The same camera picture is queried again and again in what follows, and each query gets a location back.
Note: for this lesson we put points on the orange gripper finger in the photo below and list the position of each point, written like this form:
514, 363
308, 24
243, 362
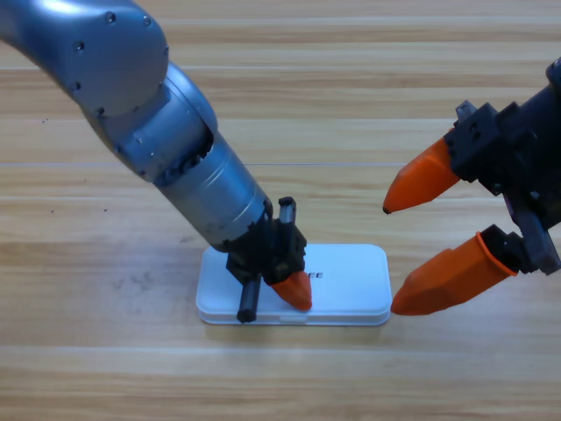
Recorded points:
451, 280

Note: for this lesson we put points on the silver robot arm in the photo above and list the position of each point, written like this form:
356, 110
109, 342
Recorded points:
131, 87

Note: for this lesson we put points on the white Unitree pencil case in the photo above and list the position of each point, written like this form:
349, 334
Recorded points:
350, 285

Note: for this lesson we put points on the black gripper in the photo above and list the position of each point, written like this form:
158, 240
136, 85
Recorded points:
271, 250
530, 153

